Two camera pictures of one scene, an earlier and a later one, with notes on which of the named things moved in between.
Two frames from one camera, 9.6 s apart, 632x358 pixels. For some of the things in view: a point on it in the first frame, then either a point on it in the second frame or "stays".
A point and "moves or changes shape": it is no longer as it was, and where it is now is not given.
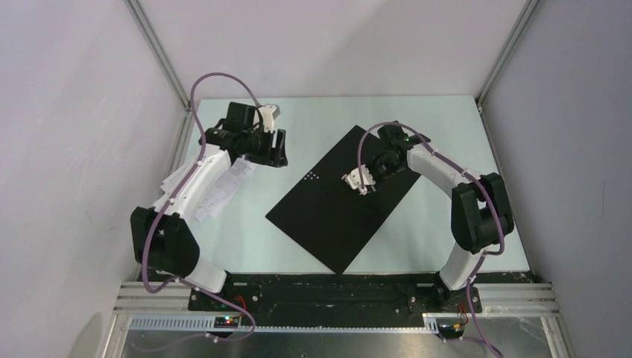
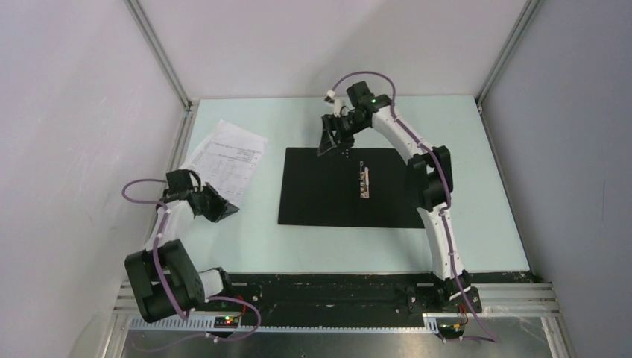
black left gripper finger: [282, 159] to [229, 210]
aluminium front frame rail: [165, 306] stays
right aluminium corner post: [502, 58] stays
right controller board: [452, 330] stays
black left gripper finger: [274, 155] to [215, 205]
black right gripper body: [384, 167] to [348, 125]
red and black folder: [328, 216] moves or changes shape
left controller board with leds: [226, 322] stays
